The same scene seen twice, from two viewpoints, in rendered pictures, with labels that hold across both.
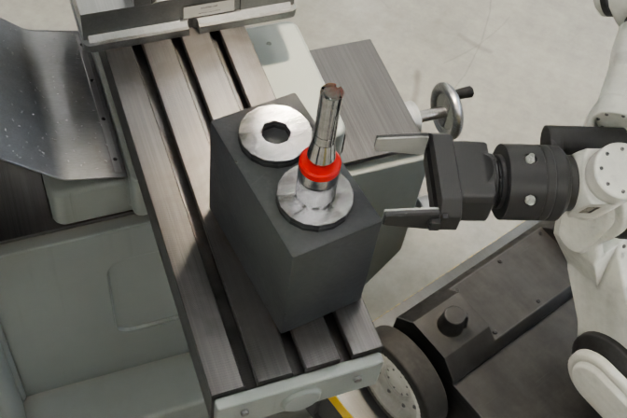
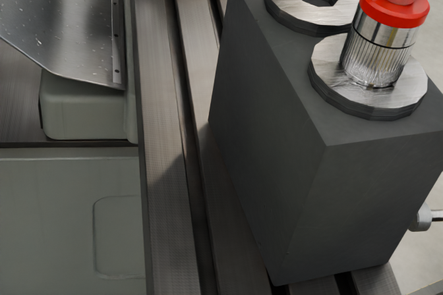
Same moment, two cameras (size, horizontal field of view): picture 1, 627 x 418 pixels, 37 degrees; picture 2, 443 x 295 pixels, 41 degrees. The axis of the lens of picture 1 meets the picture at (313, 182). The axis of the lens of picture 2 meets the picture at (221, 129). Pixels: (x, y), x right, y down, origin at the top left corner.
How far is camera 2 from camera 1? 0.65 m
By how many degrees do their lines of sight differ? 12
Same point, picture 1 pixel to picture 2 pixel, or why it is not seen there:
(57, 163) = (52, 58)
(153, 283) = (138, 232)
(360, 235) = (432, 142)
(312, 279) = (340, 203)
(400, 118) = not seen: hidden behind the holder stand
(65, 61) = not seen: outside the picture
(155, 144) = (161, 50)
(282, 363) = not seen: outside the picture
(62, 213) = (52, 123)
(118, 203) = (113, 127)
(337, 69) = not seen: hidden behind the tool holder
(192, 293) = (164, 210)
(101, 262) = (86, 193)
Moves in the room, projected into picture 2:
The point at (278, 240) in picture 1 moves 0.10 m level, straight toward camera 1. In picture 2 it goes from (304, 122) to (274, 228)
